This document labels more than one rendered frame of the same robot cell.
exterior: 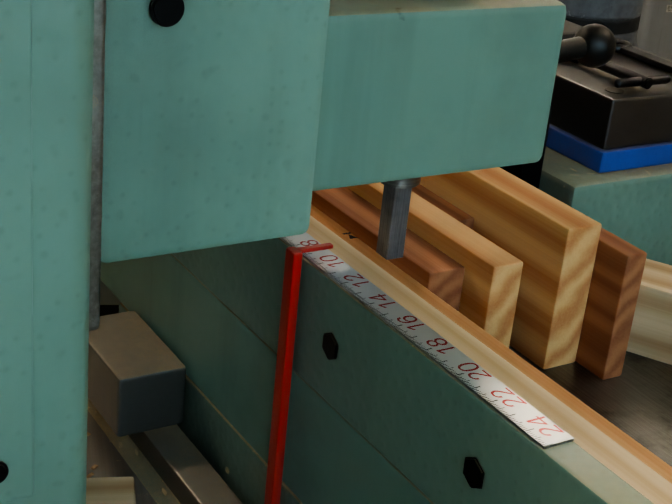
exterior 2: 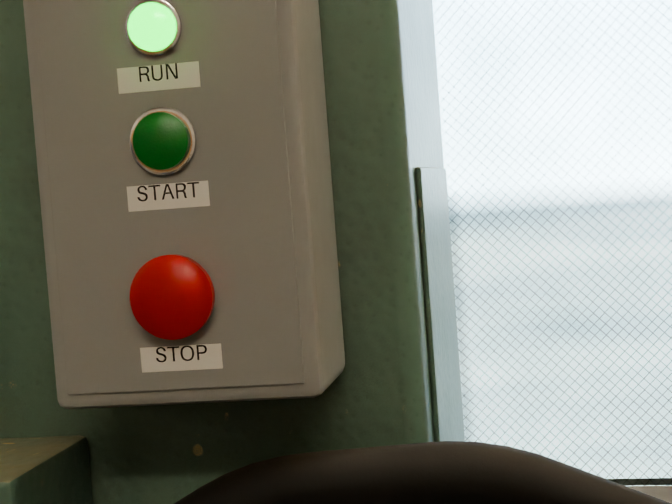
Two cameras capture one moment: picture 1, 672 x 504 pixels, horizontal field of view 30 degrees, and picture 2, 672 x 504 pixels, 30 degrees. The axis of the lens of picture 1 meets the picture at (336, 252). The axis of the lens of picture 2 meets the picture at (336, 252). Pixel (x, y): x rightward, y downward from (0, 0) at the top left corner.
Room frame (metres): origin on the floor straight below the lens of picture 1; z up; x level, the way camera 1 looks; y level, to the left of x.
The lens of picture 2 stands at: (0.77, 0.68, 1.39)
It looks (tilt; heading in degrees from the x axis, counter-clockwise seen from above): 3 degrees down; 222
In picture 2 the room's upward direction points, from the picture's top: 4 degrees counter-clockwise
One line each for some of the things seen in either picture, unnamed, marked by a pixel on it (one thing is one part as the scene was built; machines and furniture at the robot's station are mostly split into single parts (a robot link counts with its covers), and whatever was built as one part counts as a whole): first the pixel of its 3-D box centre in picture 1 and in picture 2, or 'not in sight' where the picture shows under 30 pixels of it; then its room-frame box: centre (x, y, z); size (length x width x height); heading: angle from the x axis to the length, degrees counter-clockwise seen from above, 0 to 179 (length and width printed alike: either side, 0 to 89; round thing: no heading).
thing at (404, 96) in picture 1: (367, 89); not in sight; (0.50, -0.01, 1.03); 0.14 x 0.07 x 0.09; 123
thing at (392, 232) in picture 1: (395, 202); not in sight; (0.51, -0.02, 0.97); 0.01 x 0.01 x 0.05; 33
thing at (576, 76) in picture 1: (589, 81); not in sight; (0.70, -0.13, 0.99); 0.13 x 0.11 x 0.06; 33
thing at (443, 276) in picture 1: (334, 236); not in sight; (0.59, 0.00, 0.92); 0.19 x 0.02 x 0.05; 33
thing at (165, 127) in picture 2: not in sight; (161, 141); (0.48, 0.34, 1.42); 0.02 x 0.01 x 0.02; 123
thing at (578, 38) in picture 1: (556, 48); not in sight; (0.55, -0.09, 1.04); 0.06 x 0.02 x 0.02; 123
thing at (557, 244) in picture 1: (455, 223); not in sight; (0.59, -0.06, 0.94); 0.18 x 0.02 x 0.07; 33
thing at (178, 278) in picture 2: not in sight; (172, 296); (0.48, 0.34, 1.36); 0.03 x 0.01 x 0.03; 123
